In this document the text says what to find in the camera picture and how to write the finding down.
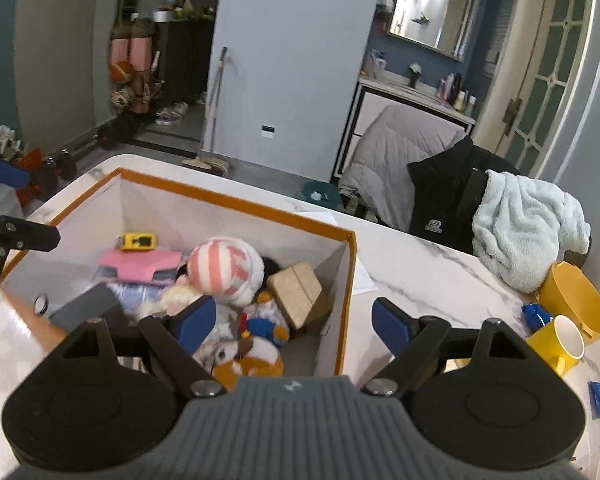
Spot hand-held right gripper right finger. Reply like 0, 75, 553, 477
360, 297, 531, 397

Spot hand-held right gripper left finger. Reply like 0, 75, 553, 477
60, 295, 228, 398

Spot pink striped plush toy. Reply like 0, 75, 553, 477
186, 239, 266, 306

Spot duck plush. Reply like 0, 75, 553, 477
240, 290, 291, 343

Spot brown white plush dog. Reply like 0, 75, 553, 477
212, 337, 285, 391

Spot pink box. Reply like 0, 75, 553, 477
99, 249, 183, 283

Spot yellow toy car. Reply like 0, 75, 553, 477
115, 232, 157, 252

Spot orange storage box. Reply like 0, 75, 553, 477
0, 167, 357, 378

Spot small cream plush toy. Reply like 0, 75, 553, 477
137, 285, 201, 318

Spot white paper sheet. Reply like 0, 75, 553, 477
352, 260, 379, 295

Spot black flat box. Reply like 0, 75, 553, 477
49, 281, 131, 333

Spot black barbell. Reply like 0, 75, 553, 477
45, 122, 131, 181

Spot black jacket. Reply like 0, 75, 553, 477
406, 136, 523, 256

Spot teal basin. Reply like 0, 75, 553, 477
297, 181, 341, 210

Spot light blue fleece blanket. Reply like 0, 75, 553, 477
472, 170, 592, 293

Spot yellow mug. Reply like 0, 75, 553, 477
525, 315, 586, 376

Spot grey down coat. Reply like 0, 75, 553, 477
340, 105, 466, 221

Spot yellow plastic basin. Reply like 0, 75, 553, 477
537, 260, 600, 337

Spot pair of shoes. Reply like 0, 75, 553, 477
155, 101, 191, 126

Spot broom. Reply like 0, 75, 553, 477
182, 47, 233, 177

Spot pink hanging bags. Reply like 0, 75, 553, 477
109, 20, 157, 77

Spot white vanity cabinet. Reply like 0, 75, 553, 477
332, 72, 476, 181

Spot row of toiletry bottles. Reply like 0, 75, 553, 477
437, 72, 478, 113

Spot black cabinet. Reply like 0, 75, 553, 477
152, 17, 216, 108

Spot toothbrush cup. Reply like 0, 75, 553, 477
367, 50, 387, 81

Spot glass panel door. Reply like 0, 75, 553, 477
495, 0, 600, 181

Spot wall mirror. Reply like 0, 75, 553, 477
386, 0, 483, 61

